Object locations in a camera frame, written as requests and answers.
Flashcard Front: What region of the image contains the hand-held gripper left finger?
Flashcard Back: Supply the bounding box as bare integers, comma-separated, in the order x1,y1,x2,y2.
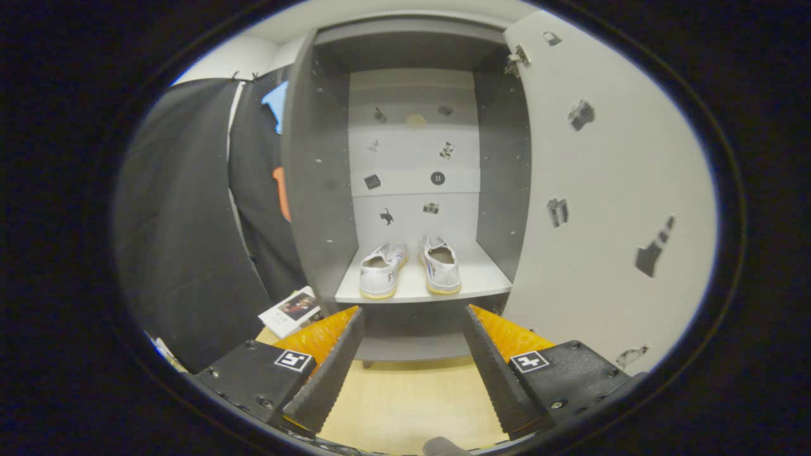
193,305,366,438

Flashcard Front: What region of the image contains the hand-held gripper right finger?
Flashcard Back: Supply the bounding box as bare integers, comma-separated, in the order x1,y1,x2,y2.
461,304,648,441

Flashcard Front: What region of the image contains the white canvas shoe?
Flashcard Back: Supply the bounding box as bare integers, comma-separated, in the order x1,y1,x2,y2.
359,242,409,300
418,234,463,296

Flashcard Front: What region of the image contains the grey shoe cabinet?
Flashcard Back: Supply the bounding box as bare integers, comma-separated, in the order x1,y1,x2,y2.
281,16,533,368

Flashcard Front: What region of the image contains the metal door hinge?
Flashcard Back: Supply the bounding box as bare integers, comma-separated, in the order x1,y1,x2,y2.
505,43,532,78

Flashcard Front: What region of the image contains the white book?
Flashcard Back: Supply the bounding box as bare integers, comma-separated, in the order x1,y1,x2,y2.
258,286,322,339

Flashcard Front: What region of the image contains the pale yellowish clutter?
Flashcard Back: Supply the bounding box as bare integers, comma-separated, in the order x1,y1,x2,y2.
151,331,189,374

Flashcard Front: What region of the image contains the black backdrop cloth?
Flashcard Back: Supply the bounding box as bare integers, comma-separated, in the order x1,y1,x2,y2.
114,63,311,374

